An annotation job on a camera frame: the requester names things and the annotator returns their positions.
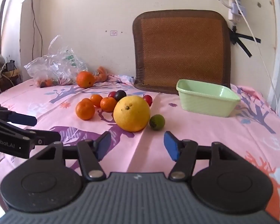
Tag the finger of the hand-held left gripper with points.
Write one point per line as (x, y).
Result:
(46, 138)
(23, 120)

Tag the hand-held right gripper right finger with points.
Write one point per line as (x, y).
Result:
(171, 145)

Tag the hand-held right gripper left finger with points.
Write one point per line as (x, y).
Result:
(103, 144)

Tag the small green fruit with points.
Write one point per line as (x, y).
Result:
(157, 122)

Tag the small orange tangerine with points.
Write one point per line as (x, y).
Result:
(96, 99)
(85, 109)
(108, 104)

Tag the large yellow grapefruit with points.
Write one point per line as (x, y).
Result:
(131, 114)

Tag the small red plum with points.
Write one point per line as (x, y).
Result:
(111, 94)
(148, 99)

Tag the dark purple plum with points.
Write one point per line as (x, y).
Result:
(120, 94)

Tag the light green plastic basin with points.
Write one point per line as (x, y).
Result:
(206, 105)

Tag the pink deer printed bedsheet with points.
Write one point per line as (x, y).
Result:
(212, 135)

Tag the small tangerine inside bag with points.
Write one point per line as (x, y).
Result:
(49, 83)

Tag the black power adapter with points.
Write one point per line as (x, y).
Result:
(10, 66)

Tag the clear plastic bag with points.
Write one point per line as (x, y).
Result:
(53, 67)

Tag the large orange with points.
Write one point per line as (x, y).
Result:
(85, 79)

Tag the brown woven seat cushion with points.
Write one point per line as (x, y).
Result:
(182, 51)

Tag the black tape cross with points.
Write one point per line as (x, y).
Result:
(240, 40)

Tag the white power strip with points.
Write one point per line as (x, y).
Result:
(234, 9)

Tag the square wall sticker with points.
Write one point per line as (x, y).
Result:
(113, 33)

